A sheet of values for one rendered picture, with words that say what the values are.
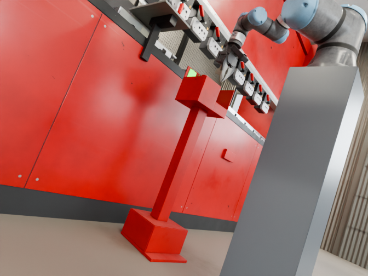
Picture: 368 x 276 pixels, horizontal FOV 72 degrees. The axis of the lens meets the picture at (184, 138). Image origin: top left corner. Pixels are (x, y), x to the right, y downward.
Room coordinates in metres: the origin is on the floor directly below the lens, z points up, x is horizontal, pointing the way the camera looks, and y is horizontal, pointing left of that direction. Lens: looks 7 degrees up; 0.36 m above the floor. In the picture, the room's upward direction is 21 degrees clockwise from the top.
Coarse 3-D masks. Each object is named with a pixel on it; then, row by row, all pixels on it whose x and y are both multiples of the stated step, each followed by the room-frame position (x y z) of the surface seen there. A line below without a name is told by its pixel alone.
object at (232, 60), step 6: (228, 42) 1.18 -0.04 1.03; (234, 42) 1.16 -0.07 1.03; (228, 48) 1.20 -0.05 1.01; (240, 48) 1.19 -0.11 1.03; (222, 54) 1.19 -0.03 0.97; (228, 54) 1.16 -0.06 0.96; (234, 54) 1.17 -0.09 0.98; (216, 60) 1.21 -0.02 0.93; (228, 60) 1.16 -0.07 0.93; (234, 60) 1.18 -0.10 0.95; (228, 66) 1.21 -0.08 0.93
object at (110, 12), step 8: (88, 0) 0.90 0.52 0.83; (96, 0) 0.92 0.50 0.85; (104, 8) 0.95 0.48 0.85; (112, 8) 0.97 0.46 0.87; (112, 16) 0.98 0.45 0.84; (120, 16) 1.00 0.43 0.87; (120, 24) 1.01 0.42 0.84; (128, 24) 1.04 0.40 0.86; (128, 32) 1.05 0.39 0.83; (136, 32) 1.08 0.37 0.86; (136, 40) 1.09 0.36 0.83; (144, 40) 1.11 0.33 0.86; (160, 56) 1.21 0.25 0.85; (168, 64) 1.25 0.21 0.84; (176, 72) 1.31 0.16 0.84; (184, 72) 1.35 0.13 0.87; (232, 120) 1.83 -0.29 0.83; (248, 128) 2.03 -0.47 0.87; (256, 136) 2.17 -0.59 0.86
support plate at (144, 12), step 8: (136, 8) 1.12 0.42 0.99; (144, 8) 1.09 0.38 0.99; (152, 8) 1.07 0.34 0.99; (160, 8) 1.05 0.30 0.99; (168, 8) 1.02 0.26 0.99; (136, 16) 1.19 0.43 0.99; (144, 16) 1.16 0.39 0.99; (152, 16) 1.14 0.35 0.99; (176, 16) 1.06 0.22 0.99; (144, 24) 1.23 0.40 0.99; (176, 24) 1.12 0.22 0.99; (184, 24) 1.10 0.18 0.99
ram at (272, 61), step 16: (208, 0) 1.47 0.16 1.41; (224, 0) 1.58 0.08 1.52; (240, 0) 1.70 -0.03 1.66; (256, 0) 1.83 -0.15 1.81; (272, 0) 2.00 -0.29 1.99; (224, 16) 1.62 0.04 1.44; (272, 16) 2.07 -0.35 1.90; (224, 32) 1.66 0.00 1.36; (256, 32) 1.95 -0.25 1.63; (256, 48) 2.01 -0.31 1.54; (272, 48) 2.21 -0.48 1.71; (288, 48) 2.44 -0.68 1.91; (256, 64) 2.08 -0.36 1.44; (272, 64) 2.28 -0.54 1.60; (288, 64) 2.54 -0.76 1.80; (272, 80) 2.37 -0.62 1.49
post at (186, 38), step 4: (184, 36) 2.44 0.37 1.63; (184, 40) 2.43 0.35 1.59; (180, 44) 2.45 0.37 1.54; (184, 44) 2.44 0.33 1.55; (180, 48) 2.43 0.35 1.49; (184, 48) 2.45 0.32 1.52; (176, 52) 2.46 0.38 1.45; (180, 52) 2.43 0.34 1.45; (176, 56) 2.44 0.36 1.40; (180, 56) 2.44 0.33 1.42; (176, 60) 2.43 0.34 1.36; (180, 60) 2.46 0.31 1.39; (176, 64) 2.44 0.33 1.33
